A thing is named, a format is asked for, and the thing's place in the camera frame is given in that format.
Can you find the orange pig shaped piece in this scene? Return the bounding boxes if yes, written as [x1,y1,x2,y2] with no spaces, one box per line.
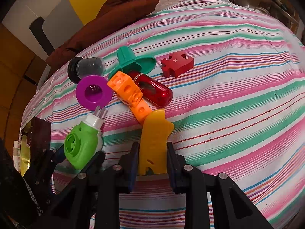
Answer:
[138,109,174,175]

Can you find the green white round dispenser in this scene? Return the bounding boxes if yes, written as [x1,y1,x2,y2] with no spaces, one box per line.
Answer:
[64,106,107,170]

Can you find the purple perforated funnel cup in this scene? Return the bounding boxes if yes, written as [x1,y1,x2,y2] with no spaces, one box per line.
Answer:
[75,75,113,111]

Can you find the red capsule tube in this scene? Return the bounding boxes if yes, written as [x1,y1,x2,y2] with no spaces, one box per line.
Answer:
[128,70,173,108]

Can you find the orange building block piece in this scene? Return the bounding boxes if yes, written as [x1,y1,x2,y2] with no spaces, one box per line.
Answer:
[107,71,152,125]

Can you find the black lid clear jar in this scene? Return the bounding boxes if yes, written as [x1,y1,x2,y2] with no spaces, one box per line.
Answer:
[67,57,106,84]

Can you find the red puzzle block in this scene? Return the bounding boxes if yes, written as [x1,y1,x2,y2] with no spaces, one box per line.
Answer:
[161,51,194,78]

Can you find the green flanged spool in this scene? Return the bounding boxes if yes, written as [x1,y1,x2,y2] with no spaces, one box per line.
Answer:
[108,46,157,80]

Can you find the gold metal tray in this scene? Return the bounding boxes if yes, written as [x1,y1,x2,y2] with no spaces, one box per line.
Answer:
[20,117,51,176]

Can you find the striped pink green bedsheet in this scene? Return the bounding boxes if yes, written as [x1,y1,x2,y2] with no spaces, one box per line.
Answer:
[21,0,304,228]

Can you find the grey yellow blue headboard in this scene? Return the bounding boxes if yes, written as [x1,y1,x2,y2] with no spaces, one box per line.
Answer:
[41,0,184,50]

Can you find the dark red quilted blanket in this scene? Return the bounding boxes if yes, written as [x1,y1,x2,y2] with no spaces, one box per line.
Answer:
[46,0,159,71]

